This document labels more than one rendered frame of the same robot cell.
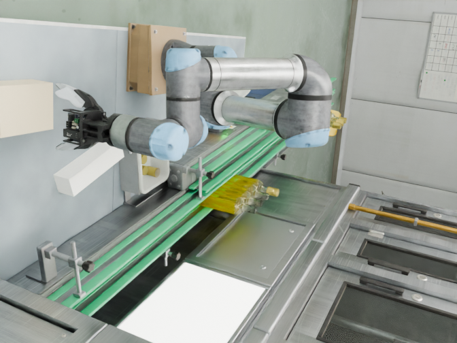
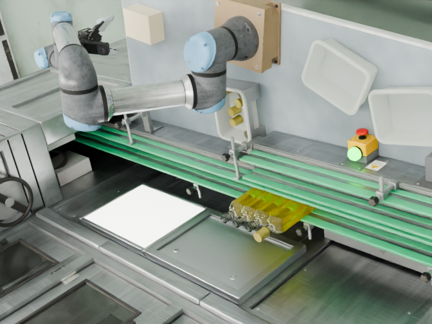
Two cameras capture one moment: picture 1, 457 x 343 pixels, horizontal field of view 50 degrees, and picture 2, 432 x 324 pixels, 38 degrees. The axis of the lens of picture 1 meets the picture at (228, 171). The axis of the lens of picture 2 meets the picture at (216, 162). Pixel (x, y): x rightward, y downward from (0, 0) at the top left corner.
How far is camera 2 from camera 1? 2.95 m
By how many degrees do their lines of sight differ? 98
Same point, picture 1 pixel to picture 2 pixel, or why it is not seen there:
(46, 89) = (144, 18)
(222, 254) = (207, 229)
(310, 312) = (116, 281)
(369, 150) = not seen: outside the picture
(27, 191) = (164, 78)
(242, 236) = (235, 242)
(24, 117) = (135, 30)
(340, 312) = (105, 300)
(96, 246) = (175, 139)
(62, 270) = (155, 133)
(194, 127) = (55, 59)
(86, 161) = not seen: hidden behind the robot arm
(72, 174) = not seen: hidden behind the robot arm
